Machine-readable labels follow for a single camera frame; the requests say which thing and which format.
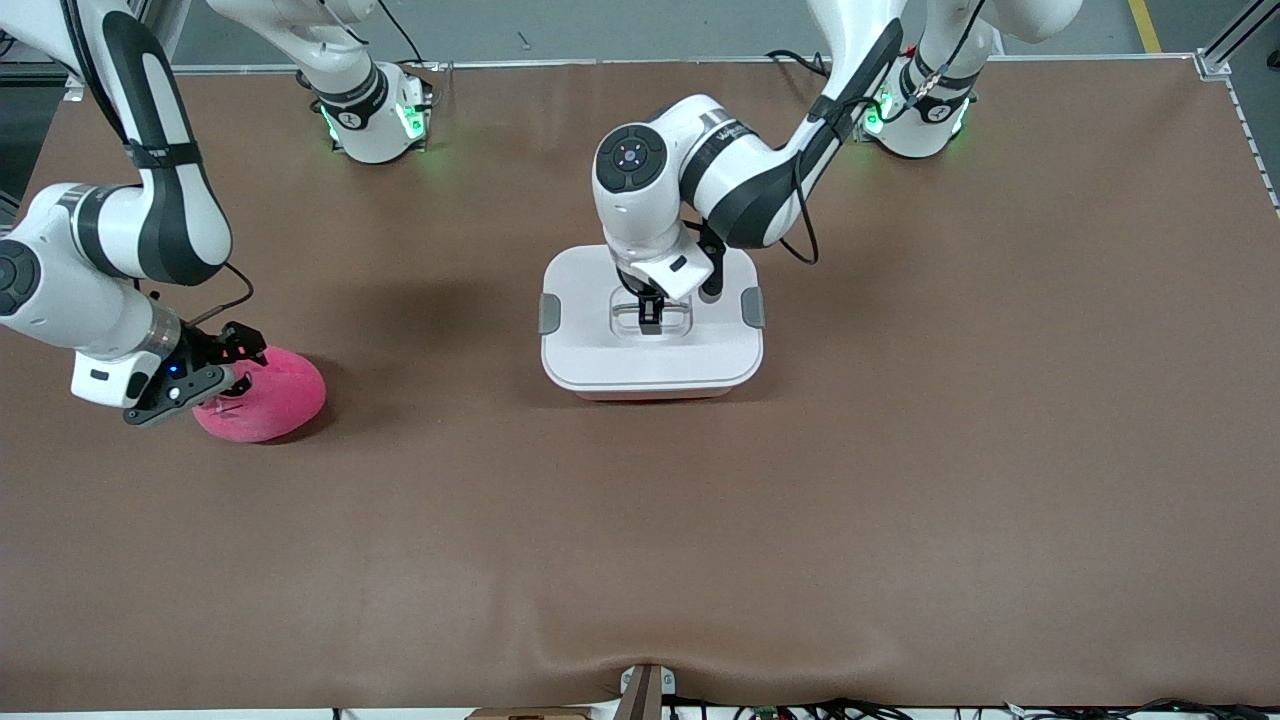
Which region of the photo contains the pink plush toy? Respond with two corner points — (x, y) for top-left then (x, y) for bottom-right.
(192, 347), (327, 444)

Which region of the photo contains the pink plastic box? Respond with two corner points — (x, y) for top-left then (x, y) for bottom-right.
(575, 385), (736, 403)

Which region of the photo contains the brown table cover sheet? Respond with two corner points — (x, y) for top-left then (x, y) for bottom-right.
(0, 58), (1280, 713)

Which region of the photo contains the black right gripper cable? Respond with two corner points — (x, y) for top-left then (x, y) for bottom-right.
(140, 262), (256, 327)

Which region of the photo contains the black left arm base cable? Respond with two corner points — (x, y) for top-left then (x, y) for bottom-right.
(765, 48), (831, 79)

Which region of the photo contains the black arm base cable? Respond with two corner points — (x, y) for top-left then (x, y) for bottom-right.
(375, 0), (427, 67)
(765, 48), (831, 79)

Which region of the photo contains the black right arm base cable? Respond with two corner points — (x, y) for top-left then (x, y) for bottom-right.
(375, 0), (427, 67)

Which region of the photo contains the aluminium frame profile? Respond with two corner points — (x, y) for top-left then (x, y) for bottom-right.
(1200, 0), (1280, 77)
(0, 0), (191, 77)

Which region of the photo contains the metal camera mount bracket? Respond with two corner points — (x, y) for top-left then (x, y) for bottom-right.
(620, 663), (676, 720)

